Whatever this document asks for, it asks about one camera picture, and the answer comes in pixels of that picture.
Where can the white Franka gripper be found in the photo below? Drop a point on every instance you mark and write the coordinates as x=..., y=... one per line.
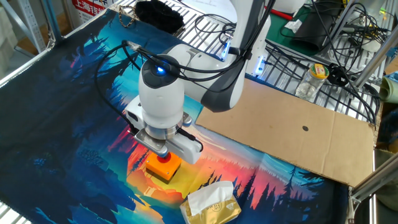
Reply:
x=186, y=149

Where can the orange box with red button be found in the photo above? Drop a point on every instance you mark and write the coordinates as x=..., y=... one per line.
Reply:
x=161, y=170

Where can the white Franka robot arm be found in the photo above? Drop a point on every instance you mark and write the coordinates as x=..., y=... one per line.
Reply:
x=161, y=99

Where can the gold tissue pack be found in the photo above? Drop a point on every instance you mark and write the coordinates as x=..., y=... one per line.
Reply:
x=214, y=212

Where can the printed sunset landscape mat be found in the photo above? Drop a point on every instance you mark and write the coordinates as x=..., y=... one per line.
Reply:
x=62, y=124

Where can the flat brown cardboard sheet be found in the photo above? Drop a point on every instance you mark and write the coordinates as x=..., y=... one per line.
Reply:
x=280, y=130

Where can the black furry pouch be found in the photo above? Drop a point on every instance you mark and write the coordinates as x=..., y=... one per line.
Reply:
x=158, y=15

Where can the glass jar with yellow lid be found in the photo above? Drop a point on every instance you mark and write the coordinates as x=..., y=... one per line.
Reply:
x=311, y=84

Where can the green cutting mat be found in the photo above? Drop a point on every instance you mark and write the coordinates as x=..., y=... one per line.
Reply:
x=276, y=31

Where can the red and white printed sign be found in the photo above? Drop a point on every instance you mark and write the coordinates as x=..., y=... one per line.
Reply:
x=90, y=7

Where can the red marker pen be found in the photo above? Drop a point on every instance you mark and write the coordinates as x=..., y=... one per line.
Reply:
x=280, y=13

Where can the black plug adapter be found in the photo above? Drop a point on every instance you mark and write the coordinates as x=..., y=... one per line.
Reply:
x=337, y=74

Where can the grey slotted rack upright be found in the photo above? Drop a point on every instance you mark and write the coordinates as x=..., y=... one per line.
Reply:
x=31, y=25

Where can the black fabric pouch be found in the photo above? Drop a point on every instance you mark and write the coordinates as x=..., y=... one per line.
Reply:
x=314, y=31

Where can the slanted aluminium profile bar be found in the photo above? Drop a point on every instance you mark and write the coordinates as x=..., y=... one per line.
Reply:
x=373, y=59

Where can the pale green roll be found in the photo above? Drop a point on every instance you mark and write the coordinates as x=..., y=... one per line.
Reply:
x=388, y=90

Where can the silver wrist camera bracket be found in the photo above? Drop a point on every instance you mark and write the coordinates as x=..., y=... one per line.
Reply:
x=149, y=141

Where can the aluminium frame rail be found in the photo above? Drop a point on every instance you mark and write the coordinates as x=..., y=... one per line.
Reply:
x=373, y=180

